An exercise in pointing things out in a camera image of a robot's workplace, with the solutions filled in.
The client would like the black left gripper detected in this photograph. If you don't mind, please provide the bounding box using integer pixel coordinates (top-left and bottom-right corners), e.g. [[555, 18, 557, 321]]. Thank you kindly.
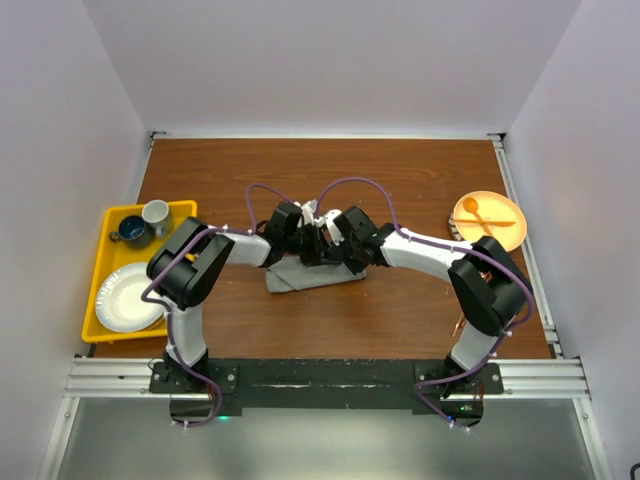
[[282, 220, 340, 266]]

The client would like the grey cloth napkin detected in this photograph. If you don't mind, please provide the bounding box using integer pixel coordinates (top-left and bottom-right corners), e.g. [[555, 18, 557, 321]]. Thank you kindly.
[[265, 257, 366, 294]]

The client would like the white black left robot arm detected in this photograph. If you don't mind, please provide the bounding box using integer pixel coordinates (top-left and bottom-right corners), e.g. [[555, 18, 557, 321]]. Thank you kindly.
[[141, 201, 336, 393]]

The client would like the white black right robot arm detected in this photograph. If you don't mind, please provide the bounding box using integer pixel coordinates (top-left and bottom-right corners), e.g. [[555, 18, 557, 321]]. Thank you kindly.
[[318, 206, 535, 393]]

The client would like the orange plastic spoon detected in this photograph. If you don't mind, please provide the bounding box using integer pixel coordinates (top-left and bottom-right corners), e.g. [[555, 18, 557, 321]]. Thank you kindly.
[[463, 196, 496, 239]]

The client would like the copper metal spoon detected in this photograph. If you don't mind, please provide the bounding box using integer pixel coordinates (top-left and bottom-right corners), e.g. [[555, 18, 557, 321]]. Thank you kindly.
[[451, 313, 466, 338]]

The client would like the orange divided plate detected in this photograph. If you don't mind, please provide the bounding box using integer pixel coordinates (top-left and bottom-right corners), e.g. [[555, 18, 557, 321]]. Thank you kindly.
[[448, 190, 528, 252]]

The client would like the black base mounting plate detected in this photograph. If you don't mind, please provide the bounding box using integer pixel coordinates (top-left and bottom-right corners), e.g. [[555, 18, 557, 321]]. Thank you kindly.
[[148, 357, 503, 419]]

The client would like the grey ceramic mug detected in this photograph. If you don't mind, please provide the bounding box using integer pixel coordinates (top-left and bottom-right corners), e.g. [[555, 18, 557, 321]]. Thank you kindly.
[[142, 199, 173, 238]]

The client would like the dark blue ceramic cup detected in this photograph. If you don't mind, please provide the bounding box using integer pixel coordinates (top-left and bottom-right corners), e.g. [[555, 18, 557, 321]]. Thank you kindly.
[[108, 215, 154, 250]]

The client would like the white ceramic plate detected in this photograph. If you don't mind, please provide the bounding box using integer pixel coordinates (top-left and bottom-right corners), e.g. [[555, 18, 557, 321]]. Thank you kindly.
[[95, 262, 164, 333]]

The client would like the yellow plastic tray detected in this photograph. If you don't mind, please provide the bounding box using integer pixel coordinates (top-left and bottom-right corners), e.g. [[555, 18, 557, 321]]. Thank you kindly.
[[81, 204, 167, 343]]

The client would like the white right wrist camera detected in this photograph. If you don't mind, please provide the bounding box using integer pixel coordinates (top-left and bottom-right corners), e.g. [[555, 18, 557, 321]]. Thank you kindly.
[[319, 209, 344, 246]]

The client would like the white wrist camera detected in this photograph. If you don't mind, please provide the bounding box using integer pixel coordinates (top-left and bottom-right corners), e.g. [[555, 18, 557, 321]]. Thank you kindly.
[[300, 199, 318, 226], [319, 209, 344, 246]]

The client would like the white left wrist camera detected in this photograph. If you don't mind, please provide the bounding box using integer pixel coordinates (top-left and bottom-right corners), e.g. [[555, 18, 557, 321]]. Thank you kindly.
[[300, 199, 318, 226]]

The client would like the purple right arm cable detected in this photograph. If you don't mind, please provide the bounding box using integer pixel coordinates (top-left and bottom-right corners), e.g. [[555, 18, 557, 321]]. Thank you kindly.
[[315, 177, 535, 426]]

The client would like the aluminium right frame rail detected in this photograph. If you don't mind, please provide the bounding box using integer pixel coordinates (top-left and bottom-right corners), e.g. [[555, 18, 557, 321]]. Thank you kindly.
[[487, 134, 564, 359]]

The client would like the aluminium frame rail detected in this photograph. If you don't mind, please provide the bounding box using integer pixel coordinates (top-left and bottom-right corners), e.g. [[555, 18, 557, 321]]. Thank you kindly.
[[63, 358, 590, 401], [487, 134, 564, 359]]

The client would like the aluminium front frame rail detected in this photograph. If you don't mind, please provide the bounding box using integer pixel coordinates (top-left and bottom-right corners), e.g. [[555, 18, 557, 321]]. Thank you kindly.
[[63, 358, 590, 401]]

